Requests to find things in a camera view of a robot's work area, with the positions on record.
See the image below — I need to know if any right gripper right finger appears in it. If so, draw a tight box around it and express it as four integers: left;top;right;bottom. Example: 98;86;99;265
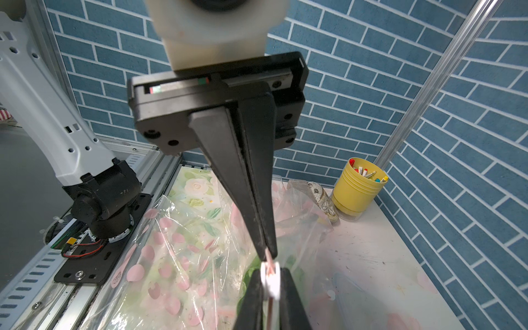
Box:
279;268;312;330

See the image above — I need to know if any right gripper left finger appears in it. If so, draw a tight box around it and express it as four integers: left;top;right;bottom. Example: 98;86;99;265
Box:
232;270;264;330

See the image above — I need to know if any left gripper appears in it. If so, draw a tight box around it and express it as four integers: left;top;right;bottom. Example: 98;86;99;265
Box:
127;52;309;260

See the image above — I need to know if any zip-top bag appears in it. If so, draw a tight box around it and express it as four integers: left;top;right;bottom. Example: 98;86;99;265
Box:
217;176;335;329
81;197;256;329

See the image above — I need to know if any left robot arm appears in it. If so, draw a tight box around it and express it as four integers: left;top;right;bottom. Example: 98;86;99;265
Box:
1;1;308;261

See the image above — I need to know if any yellow pen cup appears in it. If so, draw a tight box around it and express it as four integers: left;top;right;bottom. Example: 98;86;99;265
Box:
331;158;389;221

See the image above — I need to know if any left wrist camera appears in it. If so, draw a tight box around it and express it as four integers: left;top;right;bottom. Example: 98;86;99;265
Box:
145;0;290;70

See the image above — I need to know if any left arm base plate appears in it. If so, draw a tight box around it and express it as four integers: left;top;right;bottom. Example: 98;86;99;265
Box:
54;193;153;285

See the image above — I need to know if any white vented cable duct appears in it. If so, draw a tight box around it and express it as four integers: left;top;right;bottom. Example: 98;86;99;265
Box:
1;246;63;325

